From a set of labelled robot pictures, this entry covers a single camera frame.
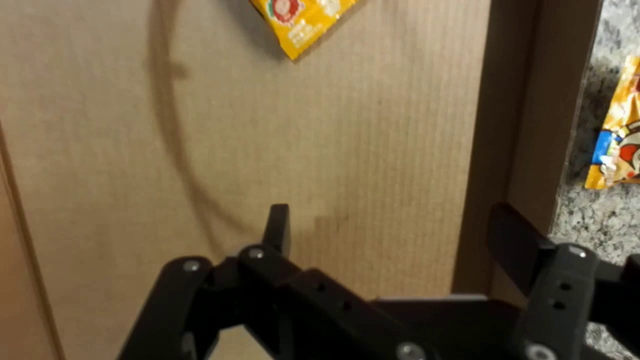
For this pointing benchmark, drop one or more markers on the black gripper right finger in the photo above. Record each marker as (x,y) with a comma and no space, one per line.
(560,293)

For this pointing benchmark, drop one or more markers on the shallow brown cardboard box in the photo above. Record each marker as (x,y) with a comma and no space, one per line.
(332,132)

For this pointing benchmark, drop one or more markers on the orange cartoon candy sachet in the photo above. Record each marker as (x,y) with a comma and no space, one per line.
(621,146)
(301,31)

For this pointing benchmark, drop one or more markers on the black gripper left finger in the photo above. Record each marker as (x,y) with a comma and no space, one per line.
(301,301)

